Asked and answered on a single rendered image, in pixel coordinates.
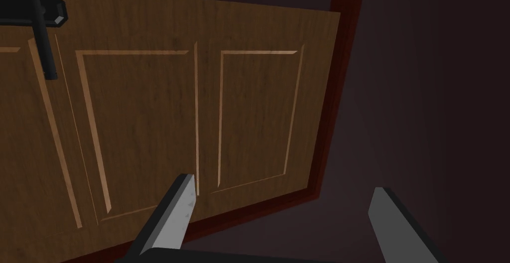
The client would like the brown wooden panelled door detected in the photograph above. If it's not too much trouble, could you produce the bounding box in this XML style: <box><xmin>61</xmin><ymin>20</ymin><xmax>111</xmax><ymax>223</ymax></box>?
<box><xmin>0</xmin><ymin>0</ymin><xmax>341</xmax><ymax>263</ymax></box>

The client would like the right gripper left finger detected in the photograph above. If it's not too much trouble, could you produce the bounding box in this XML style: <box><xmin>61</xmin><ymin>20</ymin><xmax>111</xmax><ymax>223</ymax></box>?
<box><xmin>127</xmin><ymin>173</ymin><xmax>197</xmax><ymax>257</ymax></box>

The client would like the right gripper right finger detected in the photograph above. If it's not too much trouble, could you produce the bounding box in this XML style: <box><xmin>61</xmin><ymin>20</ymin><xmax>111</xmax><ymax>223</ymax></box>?
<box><xmin>367</xmin><ymin>187</ymin><xmax>450</xmax><ymax>263</ymax></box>

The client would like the black door handle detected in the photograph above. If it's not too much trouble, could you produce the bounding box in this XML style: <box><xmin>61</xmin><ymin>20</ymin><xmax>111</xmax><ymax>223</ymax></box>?
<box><xmin>0</xmin><ymin>0</ymin><xmax>69</xmax><ymax>81</ymax></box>

